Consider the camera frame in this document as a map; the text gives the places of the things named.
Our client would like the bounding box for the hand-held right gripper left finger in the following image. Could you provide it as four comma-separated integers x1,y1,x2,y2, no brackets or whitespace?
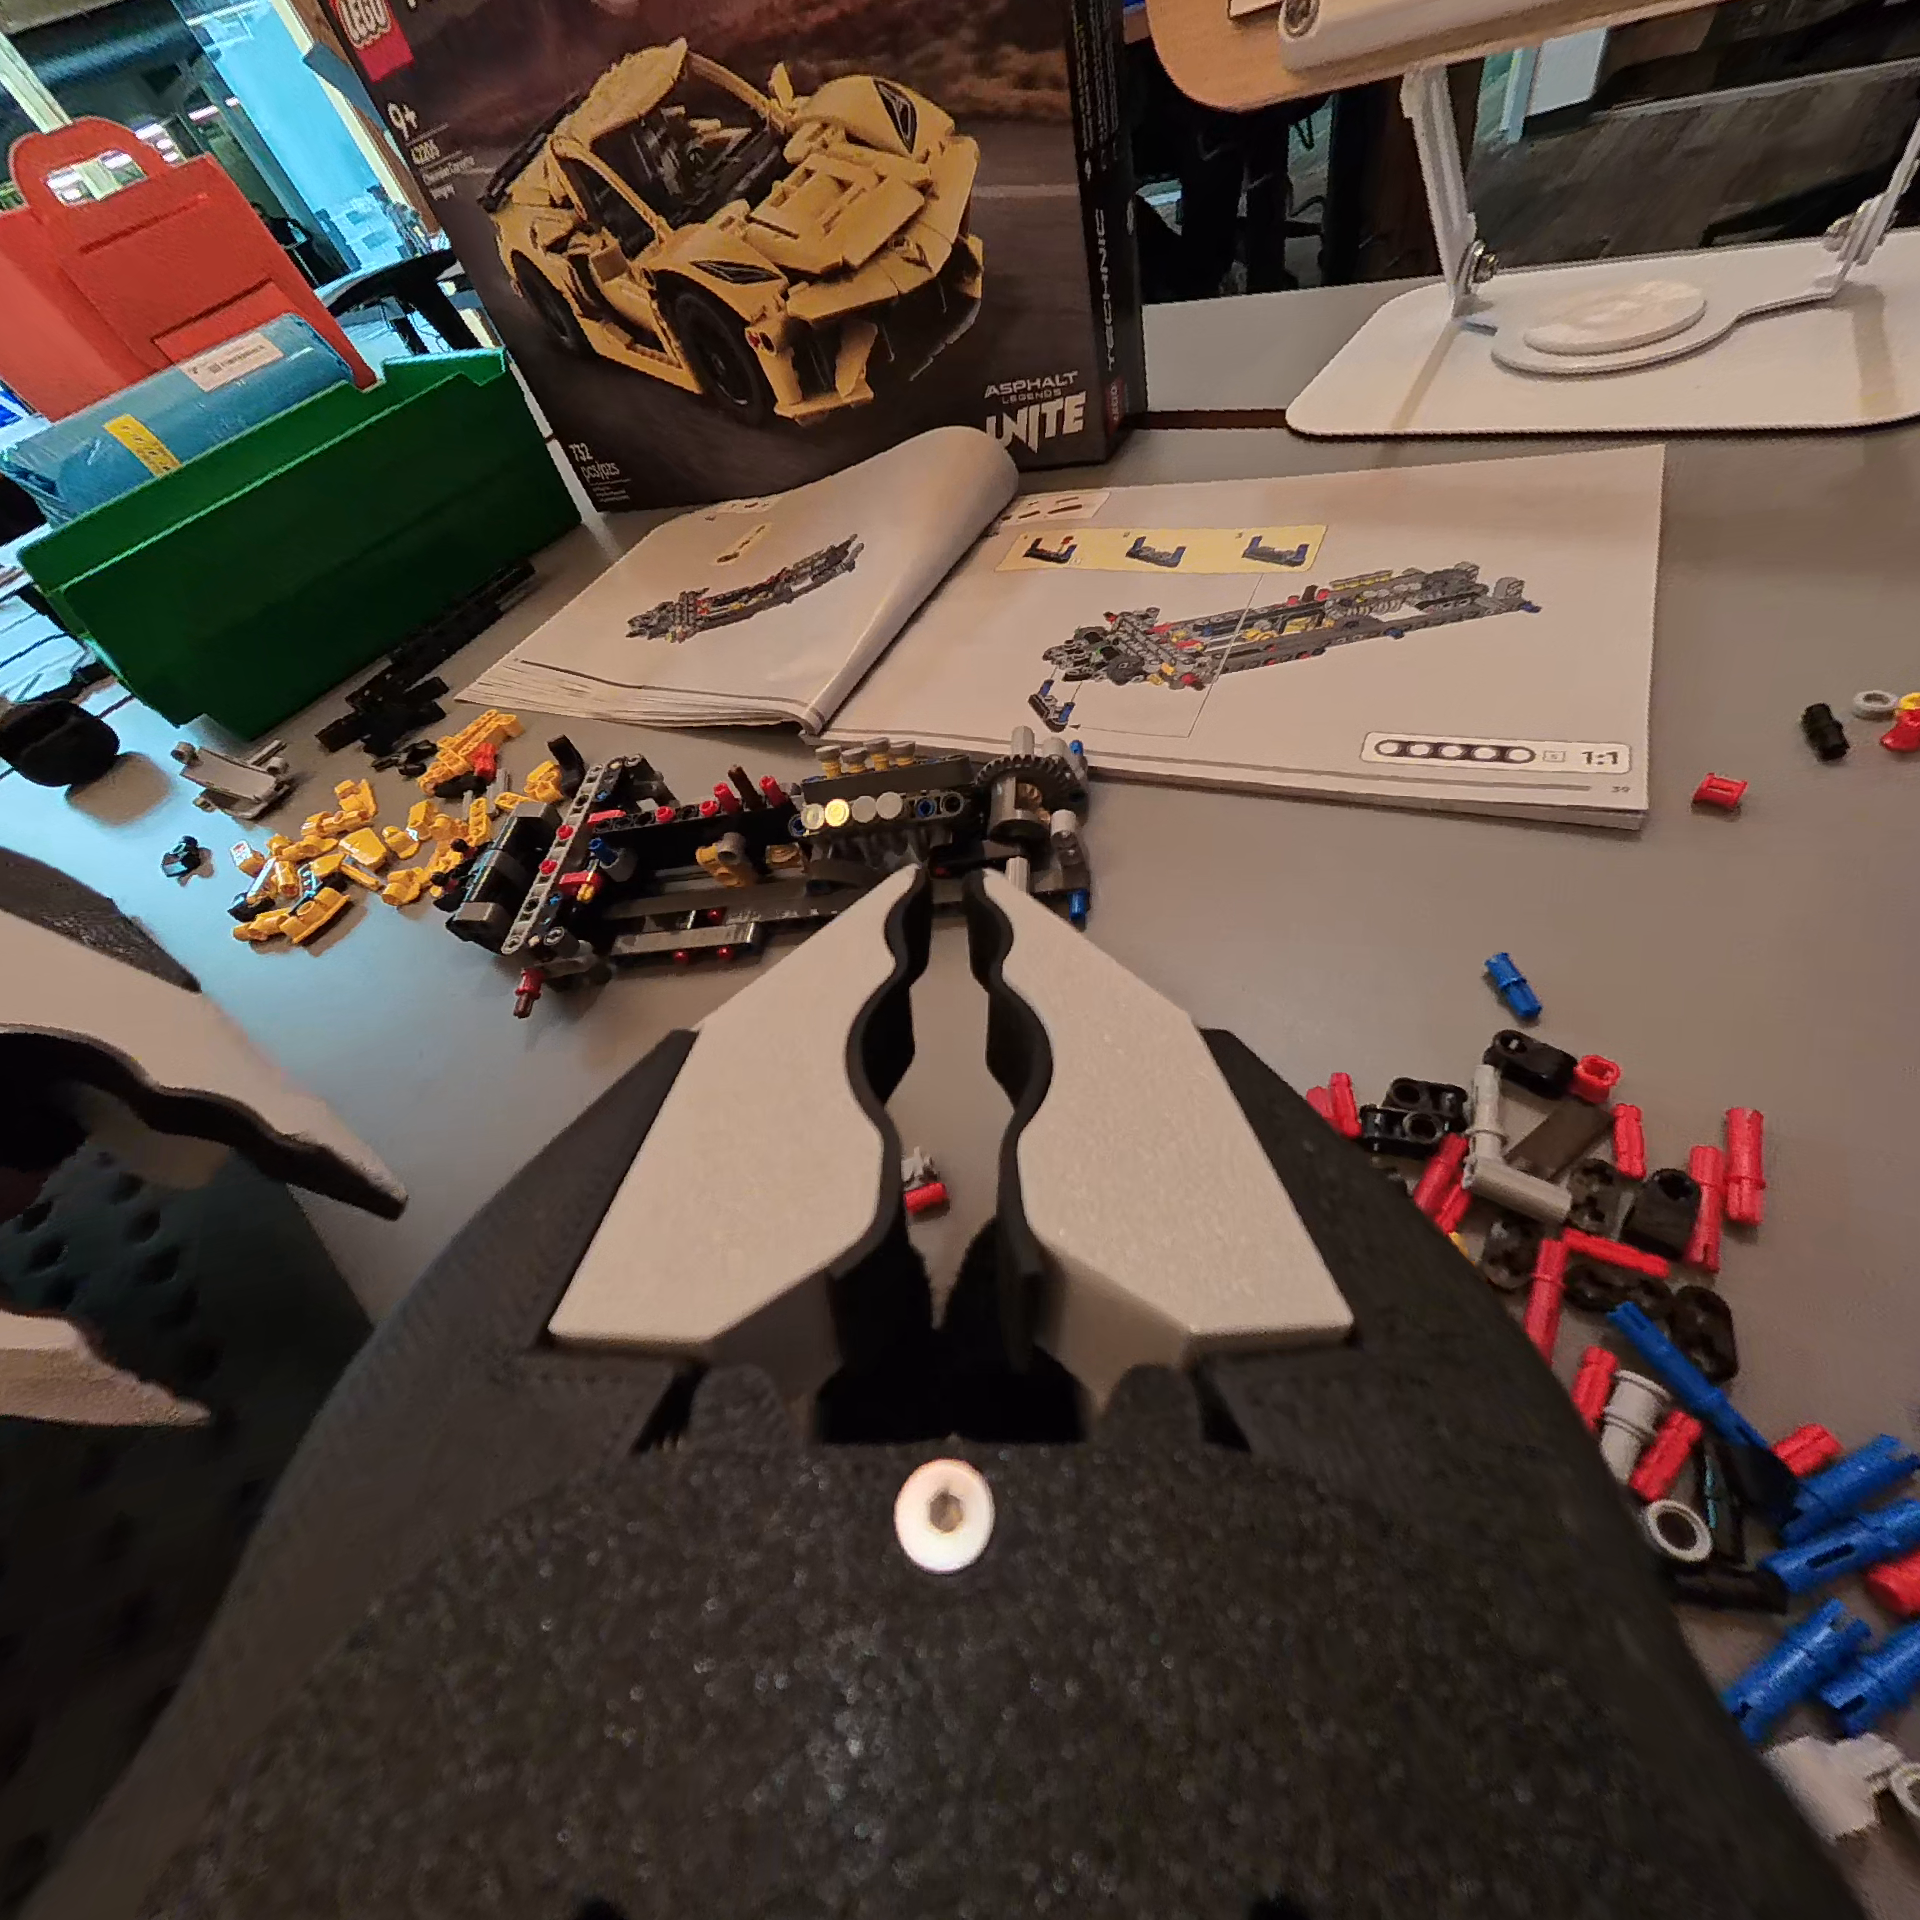
546,867,933,1419

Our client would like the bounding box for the pile of yellow lego pieces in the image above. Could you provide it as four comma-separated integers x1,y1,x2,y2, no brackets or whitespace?
230,711,564,947

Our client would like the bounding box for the green plastic bin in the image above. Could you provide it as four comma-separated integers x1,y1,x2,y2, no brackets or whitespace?
17,353,586,729

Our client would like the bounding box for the pile of black lego beams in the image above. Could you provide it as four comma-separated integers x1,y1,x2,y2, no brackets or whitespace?
316,562,540,759

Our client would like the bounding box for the pile of mixed lego pieces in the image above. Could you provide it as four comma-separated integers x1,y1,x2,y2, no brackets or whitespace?
1306,1026,1920,1846

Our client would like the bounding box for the black perforated panel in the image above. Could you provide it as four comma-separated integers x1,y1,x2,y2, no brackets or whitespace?
0,1141,377,1802

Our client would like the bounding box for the lego box with yellow car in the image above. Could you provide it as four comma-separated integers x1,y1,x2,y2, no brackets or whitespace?
323,0,1149,511

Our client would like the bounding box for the large grey lego part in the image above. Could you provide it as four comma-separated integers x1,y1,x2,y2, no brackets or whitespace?
171,738,295,826

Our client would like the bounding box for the lego instruction sheet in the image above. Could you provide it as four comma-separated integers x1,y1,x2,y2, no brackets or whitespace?
815,445,1667,833

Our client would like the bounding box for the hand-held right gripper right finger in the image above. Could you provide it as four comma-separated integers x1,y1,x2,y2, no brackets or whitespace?
966,871,1359,1419

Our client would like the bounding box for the long lego chassis assembly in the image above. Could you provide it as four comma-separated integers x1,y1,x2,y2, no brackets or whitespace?
450,727,1098,1022

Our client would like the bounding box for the small red yellow lego cluster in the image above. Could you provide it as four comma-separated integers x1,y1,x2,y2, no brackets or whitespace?
1798,690,1920,763

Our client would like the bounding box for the thick open lego instruction booklet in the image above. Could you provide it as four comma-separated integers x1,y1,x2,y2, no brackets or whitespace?
457,427,1023,735

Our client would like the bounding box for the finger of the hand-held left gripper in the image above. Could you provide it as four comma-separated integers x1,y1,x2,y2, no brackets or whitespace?
0,1306,214,1431
0,907,409,1220

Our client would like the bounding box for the blue wrapped package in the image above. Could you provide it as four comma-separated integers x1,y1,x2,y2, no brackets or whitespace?
0,311,355,527

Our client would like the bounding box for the orange carrier box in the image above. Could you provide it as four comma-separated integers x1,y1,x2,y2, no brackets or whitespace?
0,116,377,422

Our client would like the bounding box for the black round object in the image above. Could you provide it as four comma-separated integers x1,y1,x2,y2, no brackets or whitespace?
0,697,126,788

